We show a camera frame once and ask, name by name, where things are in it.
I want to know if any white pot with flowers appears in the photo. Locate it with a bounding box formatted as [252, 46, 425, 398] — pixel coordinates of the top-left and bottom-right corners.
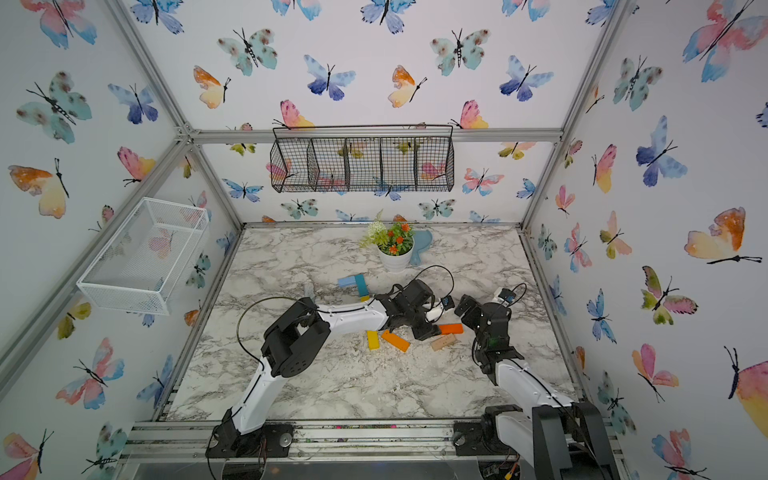
[359, 211, 415, 273]

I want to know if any light blue dustpan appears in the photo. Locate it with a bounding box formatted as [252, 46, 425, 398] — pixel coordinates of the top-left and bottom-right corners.
[409, 230, 433, 266]

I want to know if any amber orange block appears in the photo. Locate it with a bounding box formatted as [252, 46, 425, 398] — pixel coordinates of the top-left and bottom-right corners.
[381, 331, 410, 352]

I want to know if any red orange block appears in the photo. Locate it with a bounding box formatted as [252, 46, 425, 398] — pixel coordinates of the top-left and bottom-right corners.
[438, 323, 464, 335]

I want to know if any teal block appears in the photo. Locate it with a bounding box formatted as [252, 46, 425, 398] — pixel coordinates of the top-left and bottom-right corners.
[354, 274, 370, 300]

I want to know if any light blue block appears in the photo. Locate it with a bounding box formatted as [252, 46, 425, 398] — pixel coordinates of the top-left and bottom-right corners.
[338, 275, 357, 288]

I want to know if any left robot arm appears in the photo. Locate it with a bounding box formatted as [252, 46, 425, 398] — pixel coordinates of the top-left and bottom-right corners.
[225, 279, 440, 435]

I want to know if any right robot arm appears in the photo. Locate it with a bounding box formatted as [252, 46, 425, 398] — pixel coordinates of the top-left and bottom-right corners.
[454, 288, 620, 479]

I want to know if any white mesh wall basket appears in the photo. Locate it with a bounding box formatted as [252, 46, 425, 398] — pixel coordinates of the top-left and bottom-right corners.
[76, 197, 210, 316]

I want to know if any natural wood printed block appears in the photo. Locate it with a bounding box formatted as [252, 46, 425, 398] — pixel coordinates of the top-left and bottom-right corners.
[430, 334, 457, 352]

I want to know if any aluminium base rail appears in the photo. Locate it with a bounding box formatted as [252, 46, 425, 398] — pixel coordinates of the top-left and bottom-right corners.
[119, 418, 625, 463]

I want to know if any black wire wall basket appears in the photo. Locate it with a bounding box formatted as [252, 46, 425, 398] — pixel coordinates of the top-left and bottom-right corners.
[267, 123, 455, 196]

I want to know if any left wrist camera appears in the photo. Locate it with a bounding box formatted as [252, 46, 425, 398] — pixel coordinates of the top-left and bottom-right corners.
[426, 295, 455, 322]

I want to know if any yellow block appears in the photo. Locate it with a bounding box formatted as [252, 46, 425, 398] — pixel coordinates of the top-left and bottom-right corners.
[366, 331, 380, 351]

